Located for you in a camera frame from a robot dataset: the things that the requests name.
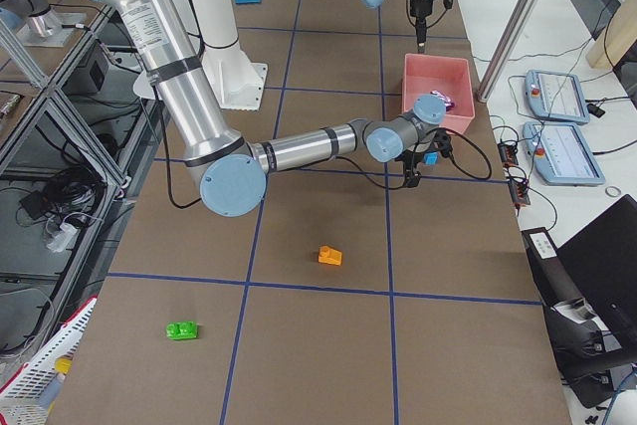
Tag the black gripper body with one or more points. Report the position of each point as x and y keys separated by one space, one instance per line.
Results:
x=419 y=7
x=412 y=164

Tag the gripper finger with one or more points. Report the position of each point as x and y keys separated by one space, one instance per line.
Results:
x=421 y=34

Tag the small blue block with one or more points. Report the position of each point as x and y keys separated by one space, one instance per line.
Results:
x=430 y=158

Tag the purple sloped block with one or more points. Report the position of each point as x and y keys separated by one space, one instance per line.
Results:
x=448 y=101

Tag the orange sloped block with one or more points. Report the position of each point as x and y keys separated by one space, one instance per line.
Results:
x=329 y=256

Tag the pink plastic box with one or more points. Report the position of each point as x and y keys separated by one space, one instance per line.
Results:
x=423 y=74

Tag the lower teach pendant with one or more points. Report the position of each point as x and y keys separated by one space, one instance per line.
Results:
x=560 y=155

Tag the teach pendant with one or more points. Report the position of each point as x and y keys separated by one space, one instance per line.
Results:
x=556 y=96
x=560 y=155

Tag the upper teach pendant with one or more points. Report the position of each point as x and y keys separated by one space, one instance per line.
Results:
x=556 y=96

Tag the green block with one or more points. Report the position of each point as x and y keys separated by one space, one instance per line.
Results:
x=182 y=330

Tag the white plastic basket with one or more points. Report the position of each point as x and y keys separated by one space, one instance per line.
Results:
x=28 y=396

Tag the aluminium frame post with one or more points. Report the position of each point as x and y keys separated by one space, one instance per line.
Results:
x=505 y=48

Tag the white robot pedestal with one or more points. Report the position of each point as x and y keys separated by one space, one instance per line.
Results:
x=237 y=82

